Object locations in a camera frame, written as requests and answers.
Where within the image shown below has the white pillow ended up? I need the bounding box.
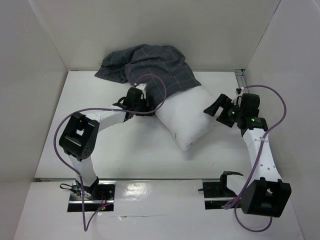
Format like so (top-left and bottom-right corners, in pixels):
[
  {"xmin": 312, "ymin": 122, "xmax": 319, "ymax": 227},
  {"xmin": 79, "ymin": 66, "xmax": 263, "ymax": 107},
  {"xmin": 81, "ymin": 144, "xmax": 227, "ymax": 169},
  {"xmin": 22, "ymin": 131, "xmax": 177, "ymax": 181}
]
[{"xmin": 155, "ymin": 86, "xmax": 218, "ymax": 152}]

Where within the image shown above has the dark grey checked pillowcase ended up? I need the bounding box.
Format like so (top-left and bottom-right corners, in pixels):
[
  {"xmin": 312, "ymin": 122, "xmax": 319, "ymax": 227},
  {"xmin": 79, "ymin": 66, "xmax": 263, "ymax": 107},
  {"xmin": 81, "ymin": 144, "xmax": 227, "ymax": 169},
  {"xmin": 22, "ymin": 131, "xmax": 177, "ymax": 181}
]
[{"xmin": 95, "ymin": 44, "xmax": 201, "ymax": 108}]

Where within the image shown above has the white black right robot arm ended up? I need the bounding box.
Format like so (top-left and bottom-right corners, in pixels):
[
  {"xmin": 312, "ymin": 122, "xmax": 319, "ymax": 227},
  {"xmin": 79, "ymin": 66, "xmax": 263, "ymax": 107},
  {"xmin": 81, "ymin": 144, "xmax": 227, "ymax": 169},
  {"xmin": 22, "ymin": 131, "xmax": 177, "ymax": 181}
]
[{"xmin": 203, "ymin": 93, "xmax": 292, "ymax": 218}]

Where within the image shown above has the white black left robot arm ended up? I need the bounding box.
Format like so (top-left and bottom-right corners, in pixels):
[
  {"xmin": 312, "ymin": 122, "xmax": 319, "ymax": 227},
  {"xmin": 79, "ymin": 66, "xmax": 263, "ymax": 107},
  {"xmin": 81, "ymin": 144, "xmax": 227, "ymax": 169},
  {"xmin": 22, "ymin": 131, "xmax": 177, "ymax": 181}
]
[{"xmin": 58, "ymin": 83, "xmax": 154, "ymax": 200}]

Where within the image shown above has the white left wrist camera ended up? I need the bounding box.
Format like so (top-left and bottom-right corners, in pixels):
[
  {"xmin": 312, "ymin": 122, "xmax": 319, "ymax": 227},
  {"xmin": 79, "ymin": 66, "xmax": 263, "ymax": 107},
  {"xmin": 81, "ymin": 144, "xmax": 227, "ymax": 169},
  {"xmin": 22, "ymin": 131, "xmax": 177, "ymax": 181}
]
[{"xmin": 135, "ymin": 83, "xmax": 147, "ymax": 99}]

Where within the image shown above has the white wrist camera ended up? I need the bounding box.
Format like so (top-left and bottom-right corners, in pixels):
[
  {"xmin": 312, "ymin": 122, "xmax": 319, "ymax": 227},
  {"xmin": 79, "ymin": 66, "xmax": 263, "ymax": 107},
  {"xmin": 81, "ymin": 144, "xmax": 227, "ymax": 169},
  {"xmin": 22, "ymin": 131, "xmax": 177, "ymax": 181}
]
[
  {"xmin": 135, "ymin": 83, "xmax": 147, "ymax": 99},
  {"xmin": 231, "ymin": 87, "xmax": 246, "ymax": 106}
]

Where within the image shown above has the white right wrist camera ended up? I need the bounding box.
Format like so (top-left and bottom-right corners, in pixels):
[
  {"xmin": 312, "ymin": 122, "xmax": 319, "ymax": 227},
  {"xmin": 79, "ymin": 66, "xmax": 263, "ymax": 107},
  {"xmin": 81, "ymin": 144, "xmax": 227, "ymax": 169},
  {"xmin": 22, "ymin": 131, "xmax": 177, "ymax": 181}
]
[{"xmin": 231, "ymin": 87, "xmax": 246, "ymax": 106}]

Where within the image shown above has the aluminium frame rail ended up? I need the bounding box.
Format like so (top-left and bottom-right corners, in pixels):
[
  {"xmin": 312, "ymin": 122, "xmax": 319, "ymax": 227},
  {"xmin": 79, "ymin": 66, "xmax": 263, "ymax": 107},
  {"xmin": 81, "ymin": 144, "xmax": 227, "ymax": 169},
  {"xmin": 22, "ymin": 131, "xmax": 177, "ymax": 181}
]
[{"xmin": 234, "ymin": 69, "xmax": 249, "ymax": 93}]

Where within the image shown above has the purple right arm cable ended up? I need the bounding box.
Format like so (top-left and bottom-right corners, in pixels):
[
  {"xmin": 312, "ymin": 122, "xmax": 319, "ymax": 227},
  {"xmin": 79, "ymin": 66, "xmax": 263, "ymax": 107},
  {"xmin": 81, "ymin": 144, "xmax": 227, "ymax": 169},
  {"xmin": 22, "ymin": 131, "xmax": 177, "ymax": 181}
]
[{"xmin": 223, "ymin": 84, "xmax": 288, "ymax": 232}]

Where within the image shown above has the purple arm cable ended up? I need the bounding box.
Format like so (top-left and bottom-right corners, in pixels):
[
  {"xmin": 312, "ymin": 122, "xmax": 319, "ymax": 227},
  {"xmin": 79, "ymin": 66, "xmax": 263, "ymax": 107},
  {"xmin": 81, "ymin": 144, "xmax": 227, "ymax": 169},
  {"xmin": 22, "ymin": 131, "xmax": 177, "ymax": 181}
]
[
  {"xmin": 53, "ymin": 74, "xmax": 168, "ymax": 232},
  {"xmin": 223, "ymin": 84, "xmax": 288, "ymax": 232}
]

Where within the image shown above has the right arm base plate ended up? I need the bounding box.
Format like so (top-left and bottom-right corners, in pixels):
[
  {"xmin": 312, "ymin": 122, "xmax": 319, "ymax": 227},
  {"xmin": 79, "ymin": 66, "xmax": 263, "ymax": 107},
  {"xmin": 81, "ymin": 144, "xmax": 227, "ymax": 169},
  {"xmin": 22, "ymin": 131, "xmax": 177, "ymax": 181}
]
[{"xmin": 198, "ymin": 178, "xmax": 246, "ymax": 210}]

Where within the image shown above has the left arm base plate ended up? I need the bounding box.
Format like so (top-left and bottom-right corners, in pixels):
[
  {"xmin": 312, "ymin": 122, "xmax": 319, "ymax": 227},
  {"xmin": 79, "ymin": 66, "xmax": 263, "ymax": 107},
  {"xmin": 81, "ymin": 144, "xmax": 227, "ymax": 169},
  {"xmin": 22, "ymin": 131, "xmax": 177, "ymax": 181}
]
[{"xmin": 67, "ymin": 180, "xmax": 116, "ymax": 213}]

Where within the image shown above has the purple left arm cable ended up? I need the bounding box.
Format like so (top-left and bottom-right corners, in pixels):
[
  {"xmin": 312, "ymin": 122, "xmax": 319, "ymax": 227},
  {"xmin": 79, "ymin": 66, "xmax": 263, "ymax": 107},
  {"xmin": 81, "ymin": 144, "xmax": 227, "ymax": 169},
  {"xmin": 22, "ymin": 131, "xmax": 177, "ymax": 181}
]
[{"xmin": 53, "ymin": 74, "xmax": 168, "ymax": 232}]

